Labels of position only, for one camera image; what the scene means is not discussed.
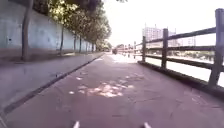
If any row of trees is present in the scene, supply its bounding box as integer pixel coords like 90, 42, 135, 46
20, 0, 113, 63

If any red paved path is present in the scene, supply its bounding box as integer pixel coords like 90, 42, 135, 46
0, 52, 224, 128

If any grassy soil verge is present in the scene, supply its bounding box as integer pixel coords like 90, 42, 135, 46
0, 49, 98, 64

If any grey asphalt lane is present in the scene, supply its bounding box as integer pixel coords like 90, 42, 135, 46
0, 52, 105, 114

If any blue-grey wall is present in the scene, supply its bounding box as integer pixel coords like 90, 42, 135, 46
0, 0, 98, 61

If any pale water channel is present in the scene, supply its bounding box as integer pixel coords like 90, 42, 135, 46
146, 54, 224, 88

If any pale tall building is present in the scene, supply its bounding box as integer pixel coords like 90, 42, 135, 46
142, 25, 178, 48

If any dark kerb line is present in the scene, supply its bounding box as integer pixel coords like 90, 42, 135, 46
0, 53, 106, 118

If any bank with bushes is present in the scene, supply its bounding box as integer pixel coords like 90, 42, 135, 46
168, 49, 218, 63

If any dark wooden fence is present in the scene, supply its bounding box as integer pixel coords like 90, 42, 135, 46
133, 8, 224, 98

